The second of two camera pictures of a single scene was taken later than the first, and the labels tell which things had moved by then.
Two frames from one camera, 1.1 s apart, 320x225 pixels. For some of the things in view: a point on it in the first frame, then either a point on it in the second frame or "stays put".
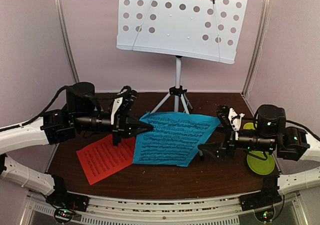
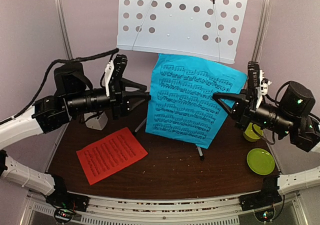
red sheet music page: [103, 159] stays put
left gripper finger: [136, 122] to [127, 83]
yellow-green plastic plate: [260, 166] stays put
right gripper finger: [221, 128] to [228, 96]
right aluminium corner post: [261, 37] stays put
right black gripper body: [267, 144] to [282, 124]
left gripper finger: [138, 131] to [130, 102]
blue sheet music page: [174, 139] to [181, 105]
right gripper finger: [213, 148] to [235, 113]
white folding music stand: [201, 21] stays put
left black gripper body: [118, 126] to [78, 104]
